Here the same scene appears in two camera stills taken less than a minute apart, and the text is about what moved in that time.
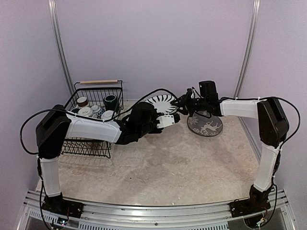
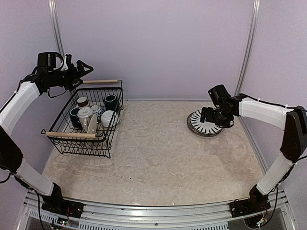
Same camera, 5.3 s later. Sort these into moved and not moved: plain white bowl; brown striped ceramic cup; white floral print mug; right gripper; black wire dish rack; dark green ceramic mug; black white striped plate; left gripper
Moved: right gripper; left gripper; black white striped plate
Not moved: plain white bowl; white floral print mug; black wire dish rack; brown striped ceramic cup; dark green ceramic mug
